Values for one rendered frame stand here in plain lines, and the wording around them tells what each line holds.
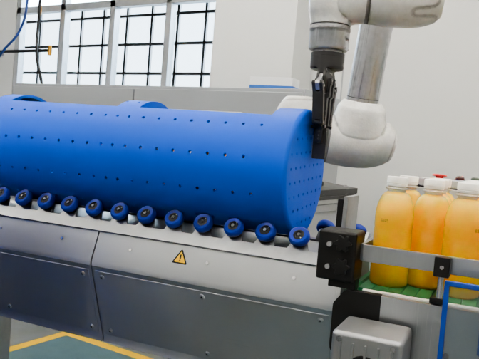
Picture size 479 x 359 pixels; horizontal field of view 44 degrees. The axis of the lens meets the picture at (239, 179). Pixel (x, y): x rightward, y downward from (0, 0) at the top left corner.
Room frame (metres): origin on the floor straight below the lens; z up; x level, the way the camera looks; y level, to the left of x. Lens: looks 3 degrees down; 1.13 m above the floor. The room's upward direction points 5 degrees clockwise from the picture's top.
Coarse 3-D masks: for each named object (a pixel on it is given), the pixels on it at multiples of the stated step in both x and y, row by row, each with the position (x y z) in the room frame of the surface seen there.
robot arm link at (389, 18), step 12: (372, 0) 1.29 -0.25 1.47; (384, 0) 1.29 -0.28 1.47; (396, 0) 1.28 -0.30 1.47; (408, 0) 1.28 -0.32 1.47; (420, 0) 1.28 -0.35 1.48; (432, 0) 1.28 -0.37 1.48; (444, 0) 1.30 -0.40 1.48; (372, 12) 1.30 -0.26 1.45; (384, 12) 1.29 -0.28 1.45; (396, 12) 1.29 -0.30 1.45; (408, 12) 1.29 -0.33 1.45; (420, 12) 1.29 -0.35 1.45; (432, 12) 1.29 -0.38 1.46; (372, 24) 1.34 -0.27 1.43; (384, 24) 1.32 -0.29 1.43; (396, 24) 1.32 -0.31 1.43; (408, 24) 1.31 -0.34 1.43; (420, 24) 1.31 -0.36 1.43
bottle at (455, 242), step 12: (456, 204) 1.07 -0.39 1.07; (468, 204) 1.06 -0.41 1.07; (456, 216) 1.06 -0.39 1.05; (468, 216) 1.05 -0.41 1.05; (444, 228) 1.08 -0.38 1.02; (456, 228) 1.05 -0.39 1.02; (468, 228) 1.05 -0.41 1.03; (444, 240) 1.08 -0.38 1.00; (456, 240) 1.05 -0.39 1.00; (468, 240) 1.05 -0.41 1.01; (444, 252) 1.07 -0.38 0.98; (456, 252) 1.05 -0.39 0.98; (468, 252) 1.05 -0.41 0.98; (456, 276) 1.05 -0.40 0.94
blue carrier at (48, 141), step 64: (0, 128) 1.53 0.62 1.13; (64, 128) 1.45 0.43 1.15; (128, 128) 1.38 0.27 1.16; (192, 128) 1.32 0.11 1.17; (256, 128) 1.27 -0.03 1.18; (64, 192) 1.49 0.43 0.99; (128, 192) 1.39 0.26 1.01; (192, 192) 1.31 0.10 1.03; (256, 192) 1.24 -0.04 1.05; (320, 192) 1.45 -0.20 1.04
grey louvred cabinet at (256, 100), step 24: (48, 96) 3.82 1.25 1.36; (72, 96) 3.71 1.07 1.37; (96, 96) 3.60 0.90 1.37; (120, 96) 3.50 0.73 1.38; (144, 96) 3.41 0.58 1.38; (168, 96) 3.32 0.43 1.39; (192, 96) 3.23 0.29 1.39; (216, 96) 3.15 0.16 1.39; (240, 96) 3.07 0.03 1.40; (264, 96) 3.00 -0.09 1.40; (336, 168) 3.32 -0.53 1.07
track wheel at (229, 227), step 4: (228, 220) 1.30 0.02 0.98; (232, 220) 1.30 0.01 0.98; (236, 220) 1.30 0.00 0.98; (240, 220) 1.29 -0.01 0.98; (224, 224) 1.30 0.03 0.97; (228, 224) 1.29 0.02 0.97; (232, 224) 1.29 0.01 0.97; (236, 224) 1.29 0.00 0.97; (240, 224) 1.28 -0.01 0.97; (224, 228) 1.29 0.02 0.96; (228, 228) 1.29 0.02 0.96; (232, 228) 1.28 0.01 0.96; (236, 228) 1.28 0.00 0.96; (240, 228) 1.28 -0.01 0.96; (228, 232) 1.28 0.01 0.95; (232, 232) 1.28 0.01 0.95; (236, 232) 1.28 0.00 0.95; (240, 232) 1.28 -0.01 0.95; (232, 236) 1.28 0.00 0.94; (236, 236) 1.28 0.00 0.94
